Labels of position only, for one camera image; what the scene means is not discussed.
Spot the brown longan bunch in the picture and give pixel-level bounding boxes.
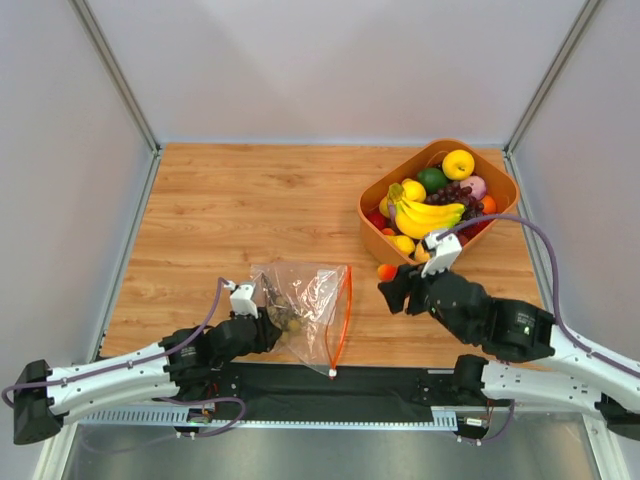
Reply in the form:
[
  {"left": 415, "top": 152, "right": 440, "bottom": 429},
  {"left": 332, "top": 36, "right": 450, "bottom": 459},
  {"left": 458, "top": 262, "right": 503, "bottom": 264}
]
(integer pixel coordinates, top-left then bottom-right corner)
[{"left": 259, "top": 272, "right": 304, "bottom": 347}]

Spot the yellow banana bunch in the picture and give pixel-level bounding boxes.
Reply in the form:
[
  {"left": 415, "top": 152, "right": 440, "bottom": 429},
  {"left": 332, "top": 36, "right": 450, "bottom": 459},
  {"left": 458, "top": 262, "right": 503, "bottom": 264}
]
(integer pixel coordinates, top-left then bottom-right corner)
[{"left": 387, "top": 183, "right": 465, "bottom": 240}]

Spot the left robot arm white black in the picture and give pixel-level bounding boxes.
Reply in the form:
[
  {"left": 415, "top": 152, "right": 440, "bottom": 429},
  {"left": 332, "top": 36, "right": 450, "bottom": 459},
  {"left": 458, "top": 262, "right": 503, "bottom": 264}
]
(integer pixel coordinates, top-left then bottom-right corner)
[{"left": 3, "top": 308, "right": 282, "bottom": 445}]

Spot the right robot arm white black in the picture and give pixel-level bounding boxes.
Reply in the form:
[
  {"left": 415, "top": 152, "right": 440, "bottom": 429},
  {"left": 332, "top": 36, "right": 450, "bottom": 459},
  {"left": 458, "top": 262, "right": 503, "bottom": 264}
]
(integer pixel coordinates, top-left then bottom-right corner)
[{"left": 378, "top": 265, "right": 639, "bottom": 440}]

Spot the peach fruit front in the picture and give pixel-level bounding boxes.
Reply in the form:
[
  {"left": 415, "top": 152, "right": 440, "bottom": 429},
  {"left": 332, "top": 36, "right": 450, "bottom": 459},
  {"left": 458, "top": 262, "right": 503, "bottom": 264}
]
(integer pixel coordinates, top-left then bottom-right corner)
[{"left": 413, "top": 241, "right": 431, "bottom": 263}]

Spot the small yellow lemon front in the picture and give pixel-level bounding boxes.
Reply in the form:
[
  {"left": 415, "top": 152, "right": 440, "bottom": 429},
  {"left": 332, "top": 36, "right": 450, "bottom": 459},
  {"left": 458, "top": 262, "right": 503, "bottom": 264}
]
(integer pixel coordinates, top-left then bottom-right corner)
[{"left": 389, "top": 235, "right": 416, "bottom": 256}]

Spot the red pepper in bin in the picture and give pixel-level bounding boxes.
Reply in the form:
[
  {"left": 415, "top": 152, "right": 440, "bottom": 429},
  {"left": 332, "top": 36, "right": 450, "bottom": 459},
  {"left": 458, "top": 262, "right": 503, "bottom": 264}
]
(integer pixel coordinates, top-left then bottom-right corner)
[{"left": 365, "top": 210, "right": 388, "bottom": 231}]

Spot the dark purple grape bunch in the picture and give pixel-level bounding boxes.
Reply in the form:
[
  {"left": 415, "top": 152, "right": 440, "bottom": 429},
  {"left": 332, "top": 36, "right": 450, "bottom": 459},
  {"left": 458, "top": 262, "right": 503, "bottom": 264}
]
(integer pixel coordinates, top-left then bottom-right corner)
[{"left": 425, "top": 182, "right": 484, "bottom": 227}]

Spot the green lime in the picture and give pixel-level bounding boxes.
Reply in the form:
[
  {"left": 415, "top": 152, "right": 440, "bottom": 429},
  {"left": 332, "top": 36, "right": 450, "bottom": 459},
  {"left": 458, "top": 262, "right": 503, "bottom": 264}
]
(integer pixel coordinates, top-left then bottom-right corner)
[{"left": 416, "top": 168, "right": 449, "bottom": 194}]

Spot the orange fruit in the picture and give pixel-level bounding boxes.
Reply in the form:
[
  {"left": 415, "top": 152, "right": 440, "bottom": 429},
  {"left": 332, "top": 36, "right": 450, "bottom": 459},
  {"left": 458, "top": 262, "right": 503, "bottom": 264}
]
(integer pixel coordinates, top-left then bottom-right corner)
[{"left": 481, "top": 195, "right": 497, "bottom": 215}]

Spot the purple onion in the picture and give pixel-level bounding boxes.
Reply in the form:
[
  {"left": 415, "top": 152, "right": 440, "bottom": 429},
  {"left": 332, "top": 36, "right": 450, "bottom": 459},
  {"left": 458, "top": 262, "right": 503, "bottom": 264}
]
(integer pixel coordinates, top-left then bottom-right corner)
[{"left": 460, "top": 175, "right": 487, "bottom": 200}]

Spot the yellow apple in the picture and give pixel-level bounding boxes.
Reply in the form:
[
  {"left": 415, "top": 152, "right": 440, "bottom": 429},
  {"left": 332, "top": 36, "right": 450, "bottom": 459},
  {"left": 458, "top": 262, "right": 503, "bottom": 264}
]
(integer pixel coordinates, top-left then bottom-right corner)
[{"left": 442, "top": 149, "right": 475, "bottom": 181}]

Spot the orange plastic bin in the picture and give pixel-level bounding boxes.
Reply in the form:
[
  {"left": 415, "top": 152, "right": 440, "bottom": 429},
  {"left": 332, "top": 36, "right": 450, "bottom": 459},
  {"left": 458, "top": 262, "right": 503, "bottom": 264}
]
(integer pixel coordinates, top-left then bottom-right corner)
[{"left": 357, "top": 138, "right": 520, "bottom": 265}]

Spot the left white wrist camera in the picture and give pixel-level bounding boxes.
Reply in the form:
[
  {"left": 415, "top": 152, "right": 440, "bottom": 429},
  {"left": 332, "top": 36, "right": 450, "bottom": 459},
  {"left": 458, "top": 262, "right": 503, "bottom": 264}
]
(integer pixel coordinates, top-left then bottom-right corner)
[{"left": 230, "top": 282, "right": 259, "bottom": 318}]

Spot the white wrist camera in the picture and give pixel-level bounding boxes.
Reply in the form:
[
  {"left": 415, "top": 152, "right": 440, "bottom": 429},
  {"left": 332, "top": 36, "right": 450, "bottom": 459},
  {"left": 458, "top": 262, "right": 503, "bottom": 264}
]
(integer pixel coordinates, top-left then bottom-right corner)
[
  {"left": 230, "top": 282, "right": 259, "bottom": 318},
  {"left": 421, "top": 230, "right": 462, "bottom": 278}
]

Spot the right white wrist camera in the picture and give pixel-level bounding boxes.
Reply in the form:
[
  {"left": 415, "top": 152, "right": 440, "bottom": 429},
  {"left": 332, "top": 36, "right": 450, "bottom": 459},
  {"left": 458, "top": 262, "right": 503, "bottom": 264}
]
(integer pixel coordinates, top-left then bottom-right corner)
[{"left": 421, "top": 230, "right": 462, "bottom": 278}]

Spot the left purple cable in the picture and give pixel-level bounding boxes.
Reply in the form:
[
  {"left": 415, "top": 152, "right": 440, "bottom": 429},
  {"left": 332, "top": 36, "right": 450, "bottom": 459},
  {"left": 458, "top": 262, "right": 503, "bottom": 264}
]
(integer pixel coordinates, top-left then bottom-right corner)
[{"left": 1, "top": 277, "right": 239, "bottom": 409}]

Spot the purple cable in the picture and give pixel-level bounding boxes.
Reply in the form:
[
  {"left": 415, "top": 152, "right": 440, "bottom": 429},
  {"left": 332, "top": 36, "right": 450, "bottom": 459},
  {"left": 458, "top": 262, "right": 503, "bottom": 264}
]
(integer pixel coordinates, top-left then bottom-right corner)
[
  {"left": 1, "top": 277, "right": 239, "bottom": 409},
  {"left": 437, "top": 213, "right": 640, "bottom": 379}
]

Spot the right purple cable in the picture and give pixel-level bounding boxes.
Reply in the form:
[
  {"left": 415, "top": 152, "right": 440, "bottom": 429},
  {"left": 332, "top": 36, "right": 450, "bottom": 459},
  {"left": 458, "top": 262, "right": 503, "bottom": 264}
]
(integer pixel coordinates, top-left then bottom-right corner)
[{"left": 437, "top": 213, "right": 640, "bottom": 379}]

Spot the grey cable duct rail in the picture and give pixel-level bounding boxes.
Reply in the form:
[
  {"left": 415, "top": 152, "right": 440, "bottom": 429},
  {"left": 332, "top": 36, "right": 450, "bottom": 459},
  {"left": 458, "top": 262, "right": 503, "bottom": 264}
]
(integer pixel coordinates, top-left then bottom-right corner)
[{"left": 79, "top": 404, "right": 486, "bottom": 431}]

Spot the right aluminium frame post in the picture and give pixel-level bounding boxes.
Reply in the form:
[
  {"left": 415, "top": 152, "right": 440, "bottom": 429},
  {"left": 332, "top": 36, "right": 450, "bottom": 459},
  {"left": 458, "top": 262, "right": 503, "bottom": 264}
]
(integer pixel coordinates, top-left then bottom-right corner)
[{"left": 503, "top": 0, "right": 604, "bottom": 157}]

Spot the aluminium frame post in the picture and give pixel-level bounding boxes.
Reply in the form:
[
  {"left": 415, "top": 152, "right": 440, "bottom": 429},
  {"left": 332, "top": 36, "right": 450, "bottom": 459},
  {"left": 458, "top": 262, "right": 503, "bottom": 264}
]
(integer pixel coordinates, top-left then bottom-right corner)
[
  {"left": 503, "top": 0, "right": 604, "bottom": 157},
  {"left": 69, "top": 0, "right": 164, "bottom": 151}
]

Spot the left aluminium frame post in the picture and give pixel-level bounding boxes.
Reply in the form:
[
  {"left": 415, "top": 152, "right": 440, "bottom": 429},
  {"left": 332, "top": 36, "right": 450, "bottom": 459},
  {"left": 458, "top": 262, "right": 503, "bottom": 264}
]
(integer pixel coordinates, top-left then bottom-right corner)
[{"left": 69, "top": 0, "right": 164, "bottom": 151}]

